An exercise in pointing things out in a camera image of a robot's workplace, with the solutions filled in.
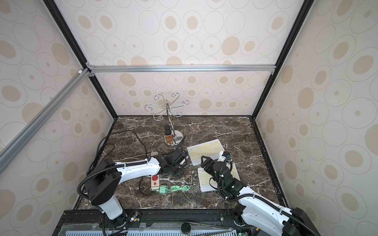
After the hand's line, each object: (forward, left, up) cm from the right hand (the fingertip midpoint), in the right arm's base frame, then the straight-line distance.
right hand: (209, 159), depth 82 cm
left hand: (-4, +13, -9) cm, 17 cm away
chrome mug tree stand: (+23, +22, -9) cm, 33 cm away
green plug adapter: (-15, +24, -9) cm, 30 cm away
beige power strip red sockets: (-11, +30, -9) cm, 33 cm away
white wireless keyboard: (+14, -2, -12) cm, 19 cm away
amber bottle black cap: (+17, +26, -3) cm, 31 cm away
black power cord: (+16, +77, -12) cm, 79 cm away
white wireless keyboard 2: (-5, +2, -12) cm, 13 cm away
